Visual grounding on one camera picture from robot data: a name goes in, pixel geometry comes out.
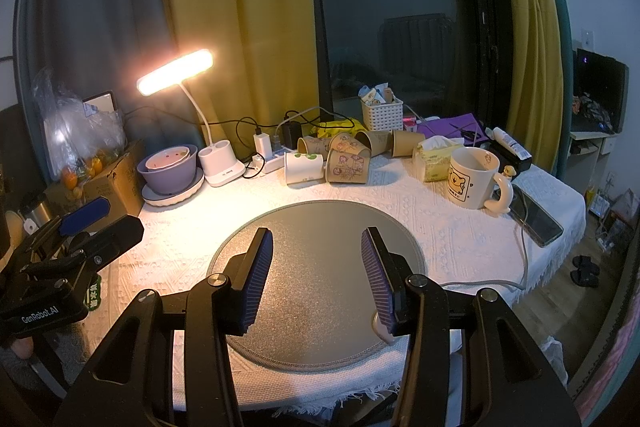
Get rightmost brown paper cup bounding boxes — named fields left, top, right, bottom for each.
left=392, top=130, right=425, bottom=158

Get white tube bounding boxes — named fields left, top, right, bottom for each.
left=490, top=127, right=532, bottom=161

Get back left brown paper cup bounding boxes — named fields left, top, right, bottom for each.
left=297, top=135, right=331, bottom=159

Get clear plastic bag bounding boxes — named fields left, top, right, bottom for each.
left=32, top=69, right=127, bottom=181

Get white desk lamp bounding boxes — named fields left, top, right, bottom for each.
left=136, top=49, right=246, bottom=187

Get white paper cup green print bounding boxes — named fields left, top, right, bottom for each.
left=284, top=153, right=324, bottom=185

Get pink inner bowl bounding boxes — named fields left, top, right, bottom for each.
left=144, top=145, right=190, bottom=171

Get purple bowl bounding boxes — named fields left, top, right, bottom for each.
left=137, top=144, right=198, bottom=195

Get white charging cable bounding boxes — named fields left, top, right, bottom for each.
left=434, top=206, right=532, bottom=292

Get black monitor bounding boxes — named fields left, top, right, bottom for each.
left=570, top=49, right=629, bottom=134

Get purple cloth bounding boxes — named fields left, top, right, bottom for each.
left=416, top=113, right=489, bottom=146

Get plain brown paper cup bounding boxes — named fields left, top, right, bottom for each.
left=355, top=130, right=393, bottom=157

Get front brown floral paper cup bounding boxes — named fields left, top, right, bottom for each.
left=326, top=150, right=371, bottom=184

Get yellow plastic bag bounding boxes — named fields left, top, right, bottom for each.
left=310, top=118, right=366, bottom=139

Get yellow curtain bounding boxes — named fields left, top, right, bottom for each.
left=163, top=0, right=319, bottom=158
left=506, top=0, right=564, bottom=171

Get yellow tissue pack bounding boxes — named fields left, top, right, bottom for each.
left=412, top=135, right=464, bottom=183

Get white scalloped plate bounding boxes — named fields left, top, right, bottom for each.
left=141, top=167, right=205, bottom=207

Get white bear mug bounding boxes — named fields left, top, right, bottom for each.
left=447, top=146, right=514, bottom=215

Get cardboard box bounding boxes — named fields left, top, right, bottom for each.
left=44, top=140, right=144, bottom=232

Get black power adapter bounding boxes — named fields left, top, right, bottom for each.
left=281, top=120, right=303, bottom=150

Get small red box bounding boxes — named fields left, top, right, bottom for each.
left=402, top=116, right=418, bottom=132

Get white plastic basket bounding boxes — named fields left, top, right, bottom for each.
left=360, top=98, right=404, bottom=131

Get middle brown floral paper cup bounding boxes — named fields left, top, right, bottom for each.
left=330, top=132, right=371, bottom=157

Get brown floral paper cup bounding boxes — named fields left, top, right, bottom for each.
left=330, top=132, right=371, bottom=157
left=326, top=150, right=371, bottom=184

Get yellow curtain right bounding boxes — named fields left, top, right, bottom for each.
left=506, top=0, right=564, bottom=171

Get white usb charger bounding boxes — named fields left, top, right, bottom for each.
left=253, top=132, right=273, bottom=160

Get black smartphone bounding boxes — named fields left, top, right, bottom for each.
left=509, top=185, right=563, bottom=248

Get yellow curtain left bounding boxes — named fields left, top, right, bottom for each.
left=163, top=0, right=319, bottom=158

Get black slippers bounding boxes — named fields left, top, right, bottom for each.
left=570, top=255, right=600, bottom=288

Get round grey placemat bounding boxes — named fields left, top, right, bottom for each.
left=208, top=199, right=426, bottom=372

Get grey blue curtain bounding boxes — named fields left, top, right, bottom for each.
left=13, top=0, right=204, bottom=173

